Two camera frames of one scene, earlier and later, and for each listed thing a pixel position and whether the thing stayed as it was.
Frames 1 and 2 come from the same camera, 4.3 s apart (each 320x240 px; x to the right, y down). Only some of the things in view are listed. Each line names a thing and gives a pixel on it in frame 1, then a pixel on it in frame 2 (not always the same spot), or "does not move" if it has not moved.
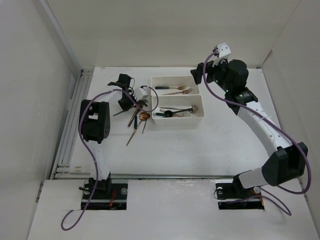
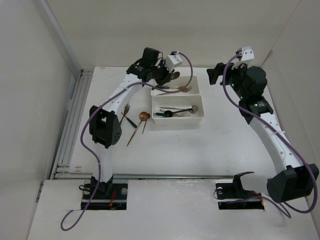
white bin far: x=172 y=81 does not move
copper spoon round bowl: x=143 y=116 does not move
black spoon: x=169 y=113 does not move
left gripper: x=126 y=107 → x=167 y=75
